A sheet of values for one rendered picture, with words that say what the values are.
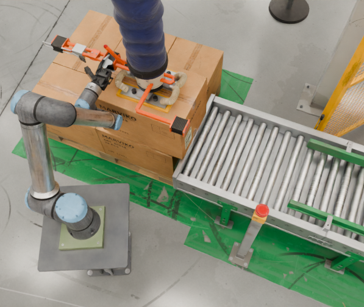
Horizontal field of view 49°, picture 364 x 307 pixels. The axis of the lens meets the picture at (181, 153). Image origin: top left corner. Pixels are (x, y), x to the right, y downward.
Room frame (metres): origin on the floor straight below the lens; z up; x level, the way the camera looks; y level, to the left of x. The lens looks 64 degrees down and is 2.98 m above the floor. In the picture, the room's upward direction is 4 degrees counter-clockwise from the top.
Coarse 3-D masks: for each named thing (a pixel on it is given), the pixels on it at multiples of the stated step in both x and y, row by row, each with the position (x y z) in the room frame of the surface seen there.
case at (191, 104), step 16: (112, 80) 1.51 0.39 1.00; (128, 80) 1.50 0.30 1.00; (192, 80) 1.46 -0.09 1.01; (112, 96) 1.39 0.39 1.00; (192, 96) 1.35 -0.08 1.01; (112, 112) 1.34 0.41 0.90; (128, 112) 1.28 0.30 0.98; (160, 112) 1.25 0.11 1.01; (176, 112) 1.25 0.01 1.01; (192, 112) 1.28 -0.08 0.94; (128, 128) 1.30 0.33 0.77; (144, 128) 1.24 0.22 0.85; (160, 128) 1.19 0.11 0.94; (192, 128) 1.27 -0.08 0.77; (144, 144) 1.26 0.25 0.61; (160, 144) 1.20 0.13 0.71; (176, 144) 1.14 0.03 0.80
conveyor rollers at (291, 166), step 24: (240, 120) 1.44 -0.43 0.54; (216, 144) 1.26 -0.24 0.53; (240, 144) 1.24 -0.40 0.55; (192, 168) 1.10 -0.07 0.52; (216, 168) 1.08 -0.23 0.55; (264, 168) 1.06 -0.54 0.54; (288, 168) 1.05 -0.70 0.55; (336, 168) 1.02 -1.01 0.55; (360, 168) 1.02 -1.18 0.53; (240, 192) 0.90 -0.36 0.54; (264, 192) 0.89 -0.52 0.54; (312, 192) 0.87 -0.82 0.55; (360, 192) 0.84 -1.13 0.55; (360, 240) 0.54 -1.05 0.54
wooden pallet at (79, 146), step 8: (48, 136) 1.71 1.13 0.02; (56, 136) 1.66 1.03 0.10; (72, 144) 1.62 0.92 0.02; (80, 144) 1.55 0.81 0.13; (88, 152) 1.53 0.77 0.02; (96, 152) 1.53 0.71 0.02; (112, 160) 1.43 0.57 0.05; (120, 160) 1.44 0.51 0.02; (128, 168) 1.37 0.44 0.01; (136, 168) 1.36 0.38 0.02; (144, 168) 1.30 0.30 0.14; (152, 176) 1.28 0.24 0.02; (160, 176) 1.23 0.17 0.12; (168, 184) 1.21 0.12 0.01
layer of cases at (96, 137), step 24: (96, 24) 2.43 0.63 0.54; (72, 48) 2.20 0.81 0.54; (96, 48) 2.18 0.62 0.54; (120, 48) 2.16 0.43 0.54; (168, 48) 2.13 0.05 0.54; (192, 48) 2.12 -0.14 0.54; (48, 72) 1.97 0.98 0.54; (72, 72) 1.95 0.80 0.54; (216, 72) 1.95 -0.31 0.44; (48, 96) 1.75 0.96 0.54; (72, 96) 1.73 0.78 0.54; (96, 144) 1.47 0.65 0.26; (120, 144) 1.37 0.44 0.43; (168, 168) 1.20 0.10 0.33
